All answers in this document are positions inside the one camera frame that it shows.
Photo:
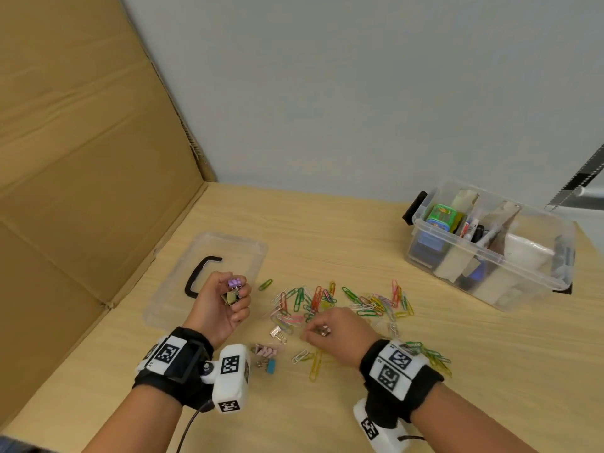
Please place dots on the white marker black cap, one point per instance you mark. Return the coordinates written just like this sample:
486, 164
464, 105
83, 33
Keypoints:
488, 236

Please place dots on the person's left forearm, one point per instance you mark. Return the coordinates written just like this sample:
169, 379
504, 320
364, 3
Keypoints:
137, 424

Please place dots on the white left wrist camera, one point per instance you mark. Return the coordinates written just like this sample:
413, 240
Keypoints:
231, 377

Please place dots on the lilac binder clip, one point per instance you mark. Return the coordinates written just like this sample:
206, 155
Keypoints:
234, 282

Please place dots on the brown cardboard panel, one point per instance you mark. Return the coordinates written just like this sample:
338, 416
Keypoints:
71, 160

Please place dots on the black right wristband with tags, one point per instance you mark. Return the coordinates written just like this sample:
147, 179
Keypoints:
401, 377

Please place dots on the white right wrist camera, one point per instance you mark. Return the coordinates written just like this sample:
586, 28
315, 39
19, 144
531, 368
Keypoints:
377, 429

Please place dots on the person's right forearm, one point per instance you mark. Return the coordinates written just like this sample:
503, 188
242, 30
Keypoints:
472, 424

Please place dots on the person's left hand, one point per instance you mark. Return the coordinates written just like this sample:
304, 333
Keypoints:
212, 311

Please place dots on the pile of colourful paper clips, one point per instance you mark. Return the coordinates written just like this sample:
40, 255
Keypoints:
316, 297

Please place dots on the black wristband with tags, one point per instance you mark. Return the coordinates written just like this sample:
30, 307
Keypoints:
174, 363
401, 377

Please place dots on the clear plastic storage box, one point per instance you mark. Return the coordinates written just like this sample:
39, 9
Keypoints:
424, 259

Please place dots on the grey horizontal wall rail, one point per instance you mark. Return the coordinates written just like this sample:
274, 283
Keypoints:
590, 191

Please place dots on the black left wristband with tags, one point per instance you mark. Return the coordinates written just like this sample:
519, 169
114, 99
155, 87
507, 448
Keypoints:
174, 363

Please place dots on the black perforated wall strip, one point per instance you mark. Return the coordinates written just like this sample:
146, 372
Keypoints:
578, 176

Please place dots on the person's right hand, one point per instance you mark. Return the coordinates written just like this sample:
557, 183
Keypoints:
347, 334

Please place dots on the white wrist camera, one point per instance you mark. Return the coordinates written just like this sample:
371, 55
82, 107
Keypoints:
377, 429
231, 377

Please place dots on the green pencil sharpener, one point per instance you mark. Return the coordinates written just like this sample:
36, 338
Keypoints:
441, 214

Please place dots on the wooden table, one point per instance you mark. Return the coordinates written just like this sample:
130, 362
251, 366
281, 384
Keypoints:
330, 231

